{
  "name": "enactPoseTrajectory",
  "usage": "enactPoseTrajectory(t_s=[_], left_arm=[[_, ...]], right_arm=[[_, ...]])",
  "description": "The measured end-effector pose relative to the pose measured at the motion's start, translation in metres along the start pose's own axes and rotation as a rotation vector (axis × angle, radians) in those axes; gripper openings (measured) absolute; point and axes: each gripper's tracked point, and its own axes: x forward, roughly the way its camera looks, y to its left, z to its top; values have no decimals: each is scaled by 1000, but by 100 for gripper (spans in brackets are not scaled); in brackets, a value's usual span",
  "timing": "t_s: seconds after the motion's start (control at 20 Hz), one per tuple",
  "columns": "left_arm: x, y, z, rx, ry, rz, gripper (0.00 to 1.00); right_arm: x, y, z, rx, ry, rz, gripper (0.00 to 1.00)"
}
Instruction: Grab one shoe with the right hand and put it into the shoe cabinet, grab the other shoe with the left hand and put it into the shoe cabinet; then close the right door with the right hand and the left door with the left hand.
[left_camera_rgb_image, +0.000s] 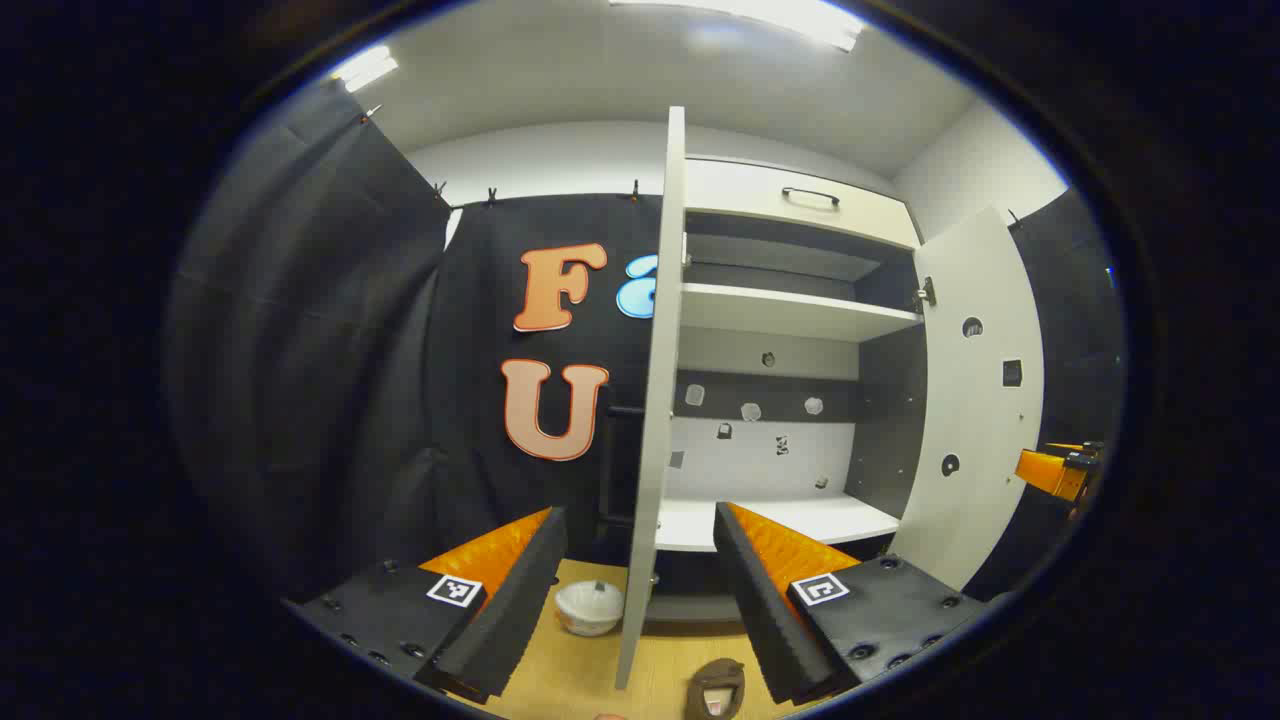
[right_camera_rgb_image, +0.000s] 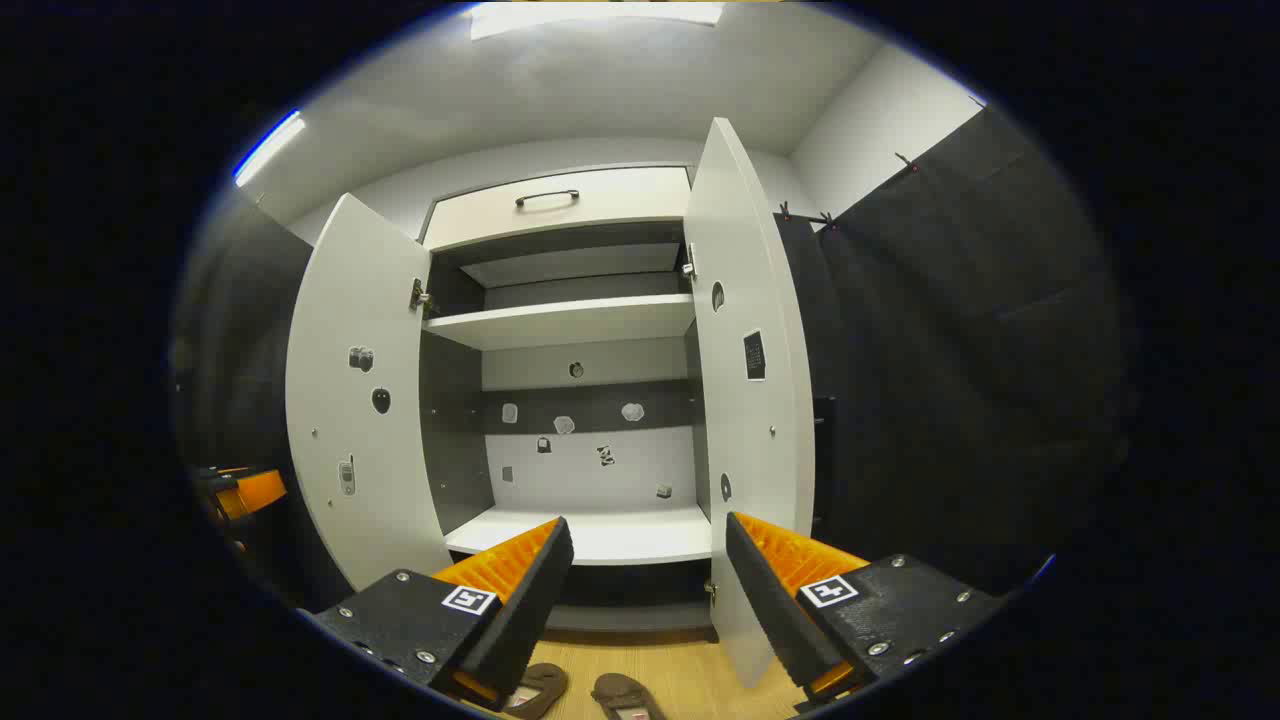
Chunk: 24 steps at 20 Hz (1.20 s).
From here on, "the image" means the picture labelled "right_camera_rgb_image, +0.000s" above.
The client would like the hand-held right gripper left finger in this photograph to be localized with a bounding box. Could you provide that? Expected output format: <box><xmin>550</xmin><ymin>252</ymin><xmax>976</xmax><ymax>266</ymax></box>
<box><xmin>312</xmin><ymin>516</ymin><xmax>576</xmax><ymax>713</ymax></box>

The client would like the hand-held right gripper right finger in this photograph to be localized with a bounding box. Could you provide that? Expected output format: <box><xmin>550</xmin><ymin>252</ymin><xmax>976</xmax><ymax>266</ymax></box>
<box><xmin>724</xmin><ymin>511</ymin><xmax>1006</xmax><ymax>706</ymax></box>

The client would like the brown fuzzy shoe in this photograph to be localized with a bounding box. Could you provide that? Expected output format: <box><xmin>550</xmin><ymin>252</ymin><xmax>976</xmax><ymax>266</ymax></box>
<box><xmin>590</xmin><ymin>672</ymin><xmax>668</xmax><ymax>720</ymax></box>
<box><xmin>505</xmin><ymin>662</ymin><xmax>569</xmax><ymax>720</ymax></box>

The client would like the white shoe cabinet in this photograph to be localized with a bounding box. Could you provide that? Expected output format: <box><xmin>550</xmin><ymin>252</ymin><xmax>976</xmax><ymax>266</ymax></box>
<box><xmin>420</xmin><ymin>163</ymin><xmax>717</xmax><ymax>641</ymax></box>

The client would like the white cabinet door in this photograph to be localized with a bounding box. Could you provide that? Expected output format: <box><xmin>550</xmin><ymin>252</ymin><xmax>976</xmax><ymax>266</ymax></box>
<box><xmin>683</xmin><ymin>117</ymin><xmax>816</xmax><ymax>689</ymax></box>
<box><xmin>285</xmin><ymin>193</ymin><xmax>453</xmax><ymax>593</ymax></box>

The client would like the white cabinet drawer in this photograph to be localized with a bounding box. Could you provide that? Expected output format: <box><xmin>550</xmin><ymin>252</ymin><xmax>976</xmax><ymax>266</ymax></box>
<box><xmin>422</xmin><ymin>165</ymin><xmax>693</xmax><ymax>252</ymax></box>

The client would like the black backdrop cloth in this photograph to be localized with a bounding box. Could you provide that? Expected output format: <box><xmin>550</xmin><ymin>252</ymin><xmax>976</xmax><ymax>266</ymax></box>
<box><xmin>775</xmin><ymin>105</ymin><xmax>1141</xmax><ymax>593</ymax></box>

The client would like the ceiling light strip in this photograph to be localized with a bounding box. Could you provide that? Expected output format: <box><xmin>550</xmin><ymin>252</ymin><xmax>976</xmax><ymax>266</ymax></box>
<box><xmin>232</xmin><ymin>110</ymin><xmax>307</xmax><ymax>188</ymax></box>

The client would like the ceiling light panel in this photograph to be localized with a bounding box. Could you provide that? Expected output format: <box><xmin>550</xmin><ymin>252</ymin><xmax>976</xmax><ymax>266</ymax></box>
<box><xmin>468</xmin><ymin>0</ymin><xmax>726</xmax><ymax>41</ymax></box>

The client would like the black right door handle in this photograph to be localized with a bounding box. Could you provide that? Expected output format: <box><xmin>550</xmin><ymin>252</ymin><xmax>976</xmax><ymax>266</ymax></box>
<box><xmin>812</xmin><ymin>395</ymin><xmax>837</xmax><ymax>531</ymax></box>

